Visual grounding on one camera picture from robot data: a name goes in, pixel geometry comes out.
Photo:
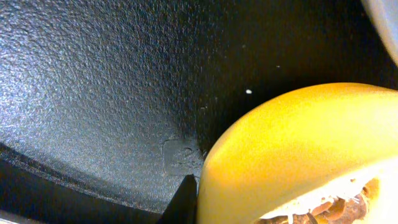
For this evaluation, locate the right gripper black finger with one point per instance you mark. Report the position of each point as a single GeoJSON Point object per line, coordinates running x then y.
{"type": "Point", "coordinates": [183, 205]}

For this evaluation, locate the yellow bowl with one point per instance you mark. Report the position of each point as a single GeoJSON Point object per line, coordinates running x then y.
{"type": "Point", "coordinates": [300, 150]}

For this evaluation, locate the food scraps with rice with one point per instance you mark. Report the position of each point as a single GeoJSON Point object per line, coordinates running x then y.
{"type": "Point", "coordinates": [343, 211]}

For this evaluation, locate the round black tray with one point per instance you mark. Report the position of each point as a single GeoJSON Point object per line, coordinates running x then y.
{"type": "Point", "coordinates": [107, 105]}

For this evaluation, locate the grey ceramic plate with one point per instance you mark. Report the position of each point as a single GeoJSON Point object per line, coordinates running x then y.
{"type": "Point", "coordinates": [383, 15]}

